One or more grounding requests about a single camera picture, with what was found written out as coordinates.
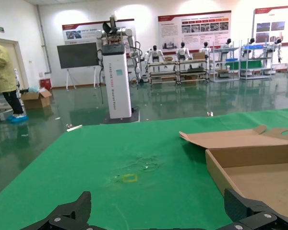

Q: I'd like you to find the wide red white info board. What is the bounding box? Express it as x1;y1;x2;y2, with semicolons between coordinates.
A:
157;10;232;54

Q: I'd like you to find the green tablecloth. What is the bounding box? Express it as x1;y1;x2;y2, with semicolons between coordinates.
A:
0;108;288;230

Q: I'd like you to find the person in yellow coat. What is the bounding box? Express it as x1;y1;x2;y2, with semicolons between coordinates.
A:
0;38;29;124

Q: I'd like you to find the red box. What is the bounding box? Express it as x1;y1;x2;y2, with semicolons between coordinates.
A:
39;78;52;91

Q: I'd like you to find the white pedestal robot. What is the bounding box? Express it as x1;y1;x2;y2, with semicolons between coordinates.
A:
95;14;142;125

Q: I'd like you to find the grey wall pipe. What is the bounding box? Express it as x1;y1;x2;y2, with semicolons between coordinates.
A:
36;4;51;75

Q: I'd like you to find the grey metal frame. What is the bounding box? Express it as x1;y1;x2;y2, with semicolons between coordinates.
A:
0;88;13;126

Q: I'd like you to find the empty-type brown cardboard box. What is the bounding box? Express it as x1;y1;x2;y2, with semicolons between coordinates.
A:
179;125;288;220

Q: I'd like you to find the open cardboard carton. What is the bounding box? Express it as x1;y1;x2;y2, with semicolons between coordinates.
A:
21;88;53;110

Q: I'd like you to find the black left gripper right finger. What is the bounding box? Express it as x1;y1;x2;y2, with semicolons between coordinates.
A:
218;188;288;230

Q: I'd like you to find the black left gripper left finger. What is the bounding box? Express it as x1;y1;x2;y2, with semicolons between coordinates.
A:
21;191;92;230

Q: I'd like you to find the black display on stand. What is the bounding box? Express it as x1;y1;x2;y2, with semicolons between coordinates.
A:
57;42;100;91

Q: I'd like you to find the tall metal shelf rack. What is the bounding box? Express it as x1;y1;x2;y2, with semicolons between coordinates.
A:
210;40;241;82
239;39;276;80

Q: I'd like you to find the white stick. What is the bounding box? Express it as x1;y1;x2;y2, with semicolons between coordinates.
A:
66;124;83;132

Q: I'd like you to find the cream door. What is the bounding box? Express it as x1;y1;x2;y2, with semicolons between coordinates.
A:
0;40;27;96

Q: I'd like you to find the low metal workbench rack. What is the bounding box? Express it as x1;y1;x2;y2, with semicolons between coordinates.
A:
147;59;179;85
177;57;210;83

